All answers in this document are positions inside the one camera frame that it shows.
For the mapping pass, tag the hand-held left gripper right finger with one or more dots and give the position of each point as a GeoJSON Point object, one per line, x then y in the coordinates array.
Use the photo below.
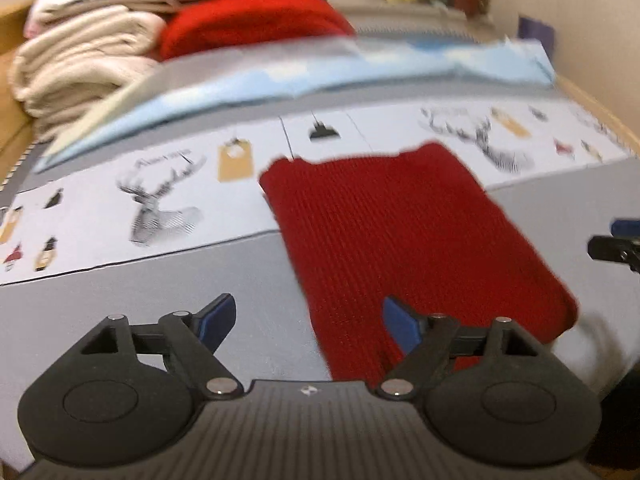
{"type": "Point", "coordinates": [400, 322]}

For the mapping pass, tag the folded cream blanket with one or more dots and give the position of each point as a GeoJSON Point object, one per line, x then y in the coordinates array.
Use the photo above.
{"type": "Point", "coordinates": [80, 65]}

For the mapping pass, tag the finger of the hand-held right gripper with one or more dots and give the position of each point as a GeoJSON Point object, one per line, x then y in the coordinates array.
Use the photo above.
{"type": "Point", "coordinates": [612, 249]}
{"type": "Point", "coordinates": [627, 227]}

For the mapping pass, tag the deer printed bed sheet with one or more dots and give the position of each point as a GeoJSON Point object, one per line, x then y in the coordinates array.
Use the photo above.
{"type": "Point", "coordinates": [100, 240]}

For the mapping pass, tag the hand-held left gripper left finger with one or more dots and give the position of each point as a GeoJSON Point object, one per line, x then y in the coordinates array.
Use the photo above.
{"type": "Point", "coordinates": [220, 315]}

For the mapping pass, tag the dark red knitted sweater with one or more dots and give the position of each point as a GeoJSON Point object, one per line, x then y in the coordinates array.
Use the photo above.
{"type": "Point", "coordinates": [400, 230]}

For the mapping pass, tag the light blue bed sheet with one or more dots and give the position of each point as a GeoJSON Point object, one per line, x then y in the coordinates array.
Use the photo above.
{"type": "Point", "coordinates": [300, 80]}

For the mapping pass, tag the folded red blanket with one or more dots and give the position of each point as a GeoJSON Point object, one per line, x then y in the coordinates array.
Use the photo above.
{"type": "Point", "coordinates": [250, 20]}

